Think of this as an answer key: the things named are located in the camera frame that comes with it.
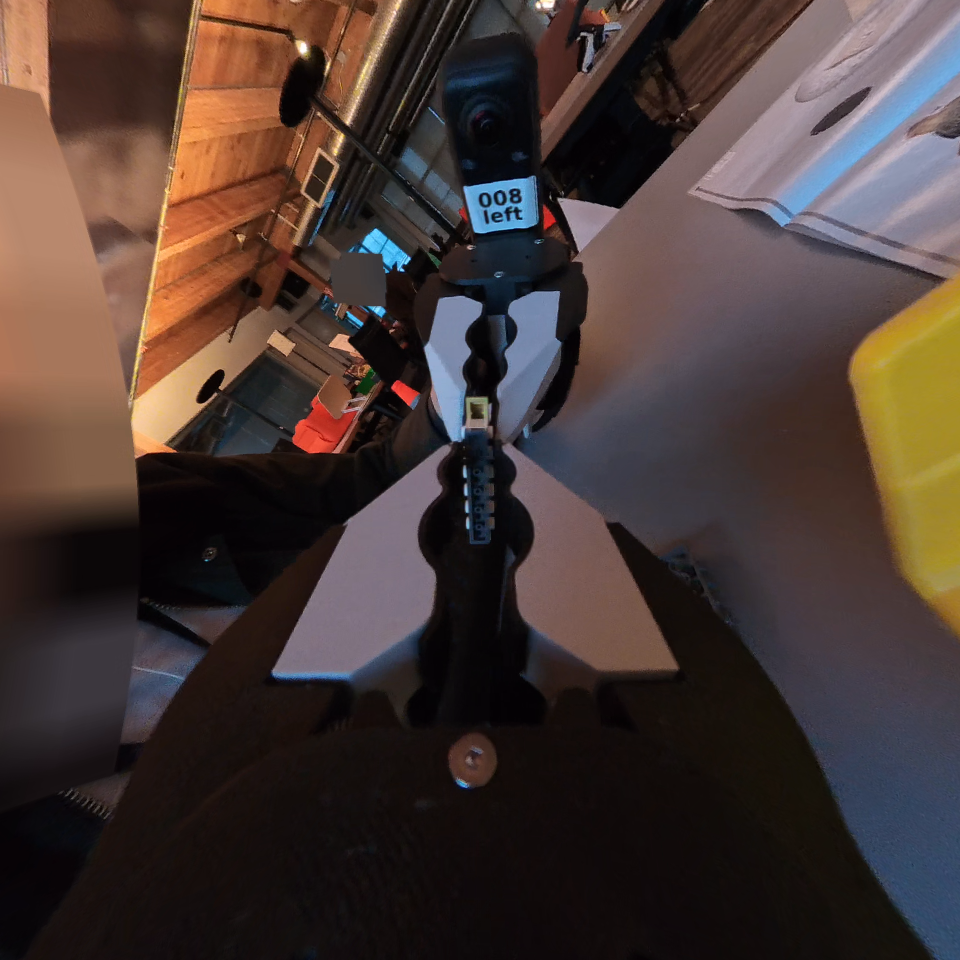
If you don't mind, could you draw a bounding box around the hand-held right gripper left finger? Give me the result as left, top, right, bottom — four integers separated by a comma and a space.
270, 441, 460, 710

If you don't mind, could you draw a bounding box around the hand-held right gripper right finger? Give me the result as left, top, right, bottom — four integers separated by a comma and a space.
491, 442, 680, 710

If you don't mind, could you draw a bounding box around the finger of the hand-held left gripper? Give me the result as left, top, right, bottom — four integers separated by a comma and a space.
495, 288, 565, 447
422, 294, 489, 444

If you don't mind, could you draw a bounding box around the white and tan brick strip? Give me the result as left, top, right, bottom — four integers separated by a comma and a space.
459, 396, 502, 546

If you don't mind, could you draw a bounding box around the large yellow plastic bin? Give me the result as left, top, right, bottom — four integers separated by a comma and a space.
847, 276, 960, 639

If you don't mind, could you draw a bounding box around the person's left forearm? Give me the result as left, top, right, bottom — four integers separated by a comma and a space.
352, 408, 451, 511

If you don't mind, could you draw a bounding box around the grey desk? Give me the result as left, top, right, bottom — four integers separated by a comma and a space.
517, 0, 960, 960

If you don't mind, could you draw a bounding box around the background work table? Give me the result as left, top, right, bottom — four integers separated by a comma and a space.
540, 0, 676, 159

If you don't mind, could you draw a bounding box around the arched window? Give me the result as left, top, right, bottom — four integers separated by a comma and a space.
360, 228, 414, 275

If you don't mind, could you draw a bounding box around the white upright sheet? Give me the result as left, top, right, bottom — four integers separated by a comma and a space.
558, 196, 620, 252

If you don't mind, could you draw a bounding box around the orange red seat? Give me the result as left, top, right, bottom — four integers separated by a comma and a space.
291, 397, 361, 455

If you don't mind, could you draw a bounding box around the person's dark jacket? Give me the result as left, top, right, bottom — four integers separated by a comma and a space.
135, 448, 361, 609

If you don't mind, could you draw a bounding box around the white framed ceiling panel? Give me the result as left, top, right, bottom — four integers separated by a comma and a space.
300, 146, 342, 205

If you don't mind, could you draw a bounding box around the large black disc lamp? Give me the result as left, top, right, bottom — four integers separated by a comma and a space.
279, 45, 329, 129

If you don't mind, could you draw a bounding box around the person's grey shirt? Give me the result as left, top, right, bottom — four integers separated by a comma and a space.
120, 600, 249, 744

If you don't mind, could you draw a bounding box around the open instruction booklet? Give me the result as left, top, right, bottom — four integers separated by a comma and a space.
688, 0, 960, 280

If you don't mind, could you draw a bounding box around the silver ventilation duct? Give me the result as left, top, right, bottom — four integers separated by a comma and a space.
288, 0, 481, 249

